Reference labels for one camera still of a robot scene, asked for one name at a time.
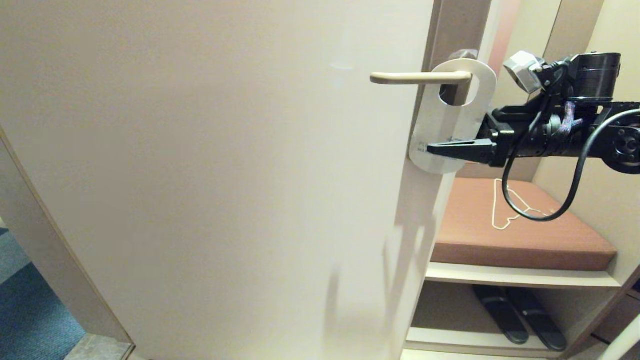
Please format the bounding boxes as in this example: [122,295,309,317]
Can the blue do-not-disturb door sign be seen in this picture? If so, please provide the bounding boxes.
[408,58,498,176]

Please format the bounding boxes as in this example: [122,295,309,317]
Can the beige room door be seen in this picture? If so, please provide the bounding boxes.
[0,0,496,360]

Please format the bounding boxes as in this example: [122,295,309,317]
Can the brown leather seat cushion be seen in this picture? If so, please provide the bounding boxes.
[431,178,617,272]

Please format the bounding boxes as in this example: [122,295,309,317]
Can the white bench shelf board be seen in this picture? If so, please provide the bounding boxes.
[425,262,622,291]

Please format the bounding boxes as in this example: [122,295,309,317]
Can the dark slipper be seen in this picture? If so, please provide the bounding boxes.
[472,286,530,346]
[506,287,568,352]

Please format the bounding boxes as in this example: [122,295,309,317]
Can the white low shelf board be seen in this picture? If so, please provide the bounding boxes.
[406,327,576,358]

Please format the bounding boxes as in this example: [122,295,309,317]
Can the white slanted bar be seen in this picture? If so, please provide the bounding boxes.
[597,315,640,360]

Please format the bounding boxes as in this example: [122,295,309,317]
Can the black right camera cable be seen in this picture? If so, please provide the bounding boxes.
[501,65,640,223]

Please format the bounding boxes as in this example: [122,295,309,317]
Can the braided right arm cable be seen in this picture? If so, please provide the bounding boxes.
[560,102,584,136]

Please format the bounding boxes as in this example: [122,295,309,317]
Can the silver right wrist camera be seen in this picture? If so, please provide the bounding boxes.
[503,50,546,95]

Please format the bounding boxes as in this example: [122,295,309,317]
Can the white wire clothes hanger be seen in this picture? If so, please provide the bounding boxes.
[491,179,557,231]

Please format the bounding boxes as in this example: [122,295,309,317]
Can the beige lever door handle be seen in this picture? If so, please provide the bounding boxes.
[370,71,473,85]

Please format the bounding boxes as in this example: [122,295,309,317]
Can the taupe framed wall mirror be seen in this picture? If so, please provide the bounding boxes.
[456,0,604,182]

